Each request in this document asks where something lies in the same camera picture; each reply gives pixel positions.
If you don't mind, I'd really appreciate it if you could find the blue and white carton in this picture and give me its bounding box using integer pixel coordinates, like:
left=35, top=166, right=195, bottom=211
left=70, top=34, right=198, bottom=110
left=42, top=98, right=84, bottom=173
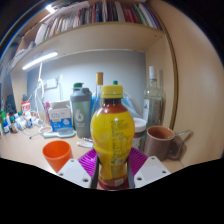
left=48, top=100, right=74, bottom=133

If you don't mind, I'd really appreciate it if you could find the clear bottle with gold cap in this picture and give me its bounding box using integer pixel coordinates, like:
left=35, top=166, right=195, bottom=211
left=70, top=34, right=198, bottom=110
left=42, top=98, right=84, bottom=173
left=91, top=71, right=105, bottom=118

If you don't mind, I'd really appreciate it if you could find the wooden shelf unit with books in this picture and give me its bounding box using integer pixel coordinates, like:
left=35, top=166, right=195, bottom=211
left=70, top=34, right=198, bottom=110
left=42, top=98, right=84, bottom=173
left=9, top=0, right=178, bottom=129

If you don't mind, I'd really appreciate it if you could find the white wall power strip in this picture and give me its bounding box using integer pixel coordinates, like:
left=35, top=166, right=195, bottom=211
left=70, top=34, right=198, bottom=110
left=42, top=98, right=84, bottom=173
left=44, top=77, right=59, bottom=90

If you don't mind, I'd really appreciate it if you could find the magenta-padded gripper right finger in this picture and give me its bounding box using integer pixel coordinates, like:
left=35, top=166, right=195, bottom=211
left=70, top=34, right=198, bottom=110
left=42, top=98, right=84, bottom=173
left=125, top=146, right=172, bottom=189

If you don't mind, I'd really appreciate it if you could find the orange plastic cup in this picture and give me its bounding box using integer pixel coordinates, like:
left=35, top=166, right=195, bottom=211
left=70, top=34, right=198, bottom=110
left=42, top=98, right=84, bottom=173
left=42, top=139, right=74, bottom=174

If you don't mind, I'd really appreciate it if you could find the pink packet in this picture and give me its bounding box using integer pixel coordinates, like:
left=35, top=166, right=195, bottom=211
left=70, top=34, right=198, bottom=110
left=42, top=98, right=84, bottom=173
left=44, top=101, right=52, bottom=124

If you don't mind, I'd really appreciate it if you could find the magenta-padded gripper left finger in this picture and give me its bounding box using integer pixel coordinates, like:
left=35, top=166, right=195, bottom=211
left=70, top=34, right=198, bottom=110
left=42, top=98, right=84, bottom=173
left=57, top=147, right=101, bottom=190

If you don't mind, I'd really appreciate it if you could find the yellow-labelled drink bottle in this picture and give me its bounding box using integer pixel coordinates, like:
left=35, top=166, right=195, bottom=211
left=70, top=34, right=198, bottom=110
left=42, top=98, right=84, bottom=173
left=89, top=84, right=136, bottom=188

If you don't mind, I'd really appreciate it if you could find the white desk lamp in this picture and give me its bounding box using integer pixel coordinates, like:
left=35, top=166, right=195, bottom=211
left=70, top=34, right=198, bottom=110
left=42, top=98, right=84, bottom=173
left=21, top=50, right=59, bottom=101

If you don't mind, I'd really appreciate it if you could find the ceiling light strip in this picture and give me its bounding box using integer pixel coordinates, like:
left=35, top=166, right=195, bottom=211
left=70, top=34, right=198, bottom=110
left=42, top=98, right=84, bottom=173
left=44, top=3, right=58, bottom=14

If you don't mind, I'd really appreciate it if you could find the brown mug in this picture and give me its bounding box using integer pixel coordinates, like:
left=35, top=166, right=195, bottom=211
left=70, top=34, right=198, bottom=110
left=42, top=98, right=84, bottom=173
left=143, top=125, right=185, bottom=162

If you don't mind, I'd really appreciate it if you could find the clear glass bottle white cap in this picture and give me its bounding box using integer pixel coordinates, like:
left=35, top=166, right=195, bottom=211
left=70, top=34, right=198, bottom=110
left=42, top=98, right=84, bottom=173
left=143, top=65, right=166, bottom=129

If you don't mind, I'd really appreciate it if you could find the blue and white small bottle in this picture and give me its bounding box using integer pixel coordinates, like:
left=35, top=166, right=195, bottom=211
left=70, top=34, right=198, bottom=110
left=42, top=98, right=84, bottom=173
left=2, top=119, right=11, bottom=135

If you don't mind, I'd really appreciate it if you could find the brown jar with white lid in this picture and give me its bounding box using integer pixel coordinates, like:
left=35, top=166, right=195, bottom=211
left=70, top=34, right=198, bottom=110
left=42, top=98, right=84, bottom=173
left=131, top=117, right=148, bottom=151

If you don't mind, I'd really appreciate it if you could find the red and white canister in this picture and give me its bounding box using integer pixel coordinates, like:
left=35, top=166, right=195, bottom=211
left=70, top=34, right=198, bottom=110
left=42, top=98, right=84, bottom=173
left=21, top=99, right=33, bottom=118

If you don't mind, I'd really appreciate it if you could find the dark bottle with red label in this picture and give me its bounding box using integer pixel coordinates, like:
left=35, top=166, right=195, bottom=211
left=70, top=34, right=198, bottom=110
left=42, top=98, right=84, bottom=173
left=9, top=115, right=18, bottom=134

